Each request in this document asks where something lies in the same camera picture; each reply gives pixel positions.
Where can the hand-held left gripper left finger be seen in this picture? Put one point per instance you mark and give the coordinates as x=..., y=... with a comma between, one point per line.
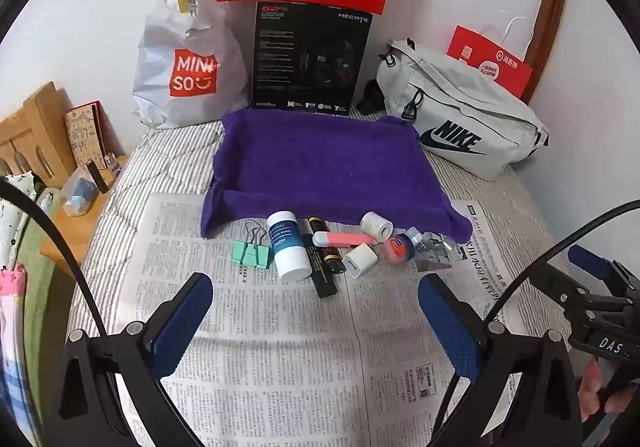
x=182, y=322

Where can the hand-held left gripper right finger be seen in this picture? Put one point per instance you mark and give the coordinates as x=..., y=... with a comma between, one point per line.
x=445, y=322

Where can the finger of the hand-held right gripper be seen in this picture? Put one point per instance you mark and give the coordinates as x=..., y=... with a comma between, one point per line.
x=595, y=261
x=565, y=282

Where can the clear plastic piece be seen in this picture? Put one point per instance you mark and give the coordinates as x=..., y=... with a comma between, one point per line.
x=434, y=254

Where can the pink round lip balm tin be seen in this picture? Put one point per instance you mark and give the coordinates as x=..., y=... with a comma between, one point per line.
x=396, y=251

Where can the small grey plug adapter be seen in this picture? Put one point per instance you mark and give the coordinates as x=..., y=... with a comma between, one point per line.
x=414, y=236

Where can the white charger cube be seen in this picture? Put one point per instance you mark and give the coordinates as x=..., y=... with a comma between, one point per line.
x=361, y=261

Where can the white tape roll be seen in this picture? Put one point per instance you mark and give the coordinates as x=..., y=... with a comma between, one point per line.
x=372, y=224

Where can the black bottle with gold label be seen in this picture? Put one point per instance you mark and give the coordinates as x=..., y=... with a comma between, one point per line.
x=332, y=259

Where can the black lighter box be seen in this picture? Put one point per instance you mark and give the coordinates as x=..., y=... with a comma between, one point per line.
x=322, y=282

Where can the white bottle with blue label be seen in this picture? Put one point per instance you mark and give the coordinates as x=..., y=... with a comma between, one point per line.
x=287, y=247

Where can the pink tube with white cap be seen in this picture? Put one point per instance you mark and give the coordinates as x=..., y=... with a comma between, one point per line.
x=345, y=240

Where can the purple towel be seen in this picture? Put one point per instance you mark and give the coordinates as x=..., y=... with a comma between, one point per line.
x=320, y=162

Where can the person's right hand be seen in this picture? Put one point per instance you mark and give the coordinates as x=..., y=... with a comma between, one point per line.
x=590, y=392

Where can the newspaper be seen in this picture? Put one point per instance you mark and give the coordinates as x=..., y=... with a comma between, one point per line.
x=300, y=352

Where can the wooden nightstand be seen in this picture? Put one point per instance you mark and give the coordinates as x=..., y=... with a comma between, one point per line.
x=65, y=237

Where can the clear box with blue items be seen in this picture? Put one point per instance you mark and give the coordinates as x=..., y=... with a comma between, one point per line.
x=80, y=194

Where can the black stick device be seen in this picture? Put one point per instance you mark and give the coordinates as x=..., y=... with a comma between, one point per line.
x=97, y=177

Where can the pink printed cloth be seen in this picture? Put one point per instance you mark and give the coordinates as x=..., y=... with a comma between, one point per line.
x=12, y=327

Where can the small clear container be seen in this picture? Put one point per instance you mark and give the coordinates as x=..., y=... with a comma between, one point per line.
x=114, y=163

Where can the white dotted pillow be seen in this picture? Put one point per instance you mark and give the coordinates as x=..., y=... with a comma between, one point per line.
x=15, y=222

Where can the patterned notebook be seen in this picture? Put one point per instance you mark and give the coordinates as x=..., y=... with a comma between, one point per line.
x=85, y=137

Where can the grey waist bag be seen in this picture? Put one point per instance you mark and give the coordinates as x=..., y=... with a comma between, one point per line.
x=465, y=97

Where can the small red paper bag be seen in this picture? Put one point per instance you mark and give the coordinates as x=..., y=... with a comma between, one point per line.
x=480, y=47

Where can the wooden headboard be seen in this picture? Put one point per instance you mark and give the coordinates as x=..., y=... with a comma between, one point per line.
x=30, y=127

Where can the white plastic shopping bag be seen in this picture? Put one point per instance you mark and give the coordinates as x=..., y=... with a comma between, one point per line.
x=165, y=42

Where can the black headset box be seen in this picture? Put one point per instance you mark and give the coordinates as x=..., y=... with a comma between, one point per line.
x=280, y=52

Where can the wooden door frame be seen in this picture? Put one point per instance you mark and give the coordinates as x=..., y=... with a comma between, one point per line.
x=550, y=17

